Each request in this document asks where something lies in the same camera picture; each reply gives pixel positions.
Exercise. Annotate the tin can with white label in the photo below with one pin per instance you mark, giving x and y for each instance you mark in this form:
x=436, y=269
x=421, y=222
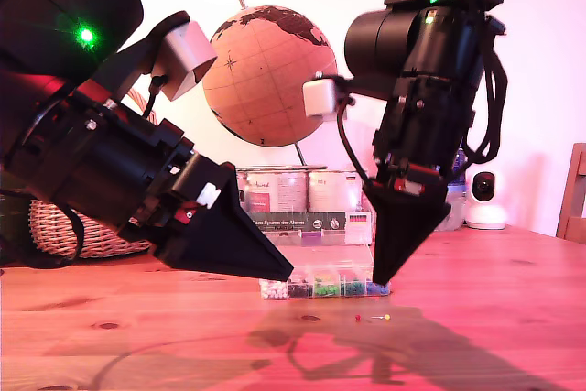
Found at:
x=361, y=192
x=329, y=192

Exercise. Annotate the wooden chair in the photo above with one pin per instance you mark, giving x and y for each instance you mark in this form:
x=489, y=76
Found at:
x=572, y=208

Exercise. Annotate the small white round camera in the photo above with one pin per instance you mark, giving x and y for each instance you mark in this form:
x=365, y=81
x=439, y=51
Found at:
x=485, y=214

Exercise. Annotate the tin can with red label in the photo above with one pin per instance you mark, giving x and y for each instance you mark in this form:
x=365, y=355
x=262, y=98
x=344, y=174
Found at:
x=274, y=192

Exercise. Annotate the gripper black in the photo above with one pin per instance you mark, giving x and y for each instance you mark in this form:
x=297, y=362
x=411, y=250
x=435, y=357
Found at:
x=105, y=162
x=426, y=130

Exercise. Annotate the dark pet food bag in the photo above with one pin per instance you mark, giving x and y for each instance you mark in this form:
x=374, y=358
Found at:
x=14, y=219

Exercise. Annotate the cork globe on stand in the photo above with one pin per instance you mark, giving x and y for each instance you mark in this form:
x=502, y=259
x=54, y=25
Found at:
x=270, y=89

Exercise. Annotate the arm grey camera box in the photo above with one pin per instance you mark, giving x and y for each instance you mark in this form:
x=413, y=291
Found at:
x=187, y=57
x=320, y=98

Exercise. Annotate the yellow-headed pin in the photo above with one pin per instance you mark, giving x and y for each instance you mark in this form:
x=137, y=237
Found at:
x=386, y=317

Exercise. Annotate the cardboard can tray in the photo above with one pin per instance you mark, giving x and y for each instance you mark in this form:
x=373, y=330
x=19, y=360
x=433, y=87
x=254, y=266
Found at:
x=320, y=221

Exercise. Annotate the red-headed pin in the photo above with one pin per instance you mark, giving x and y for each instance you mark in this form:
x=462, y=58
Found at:
x=356, y=318

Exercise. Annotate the clear plastic pin organizer box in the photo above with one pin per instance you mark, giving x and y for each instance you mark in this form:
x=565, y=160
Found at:
x=329, y=253

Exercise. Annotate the large clear water bottle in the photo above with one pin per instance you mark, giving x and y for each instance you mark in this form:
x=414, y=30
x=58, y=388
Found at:
x=453, y=217

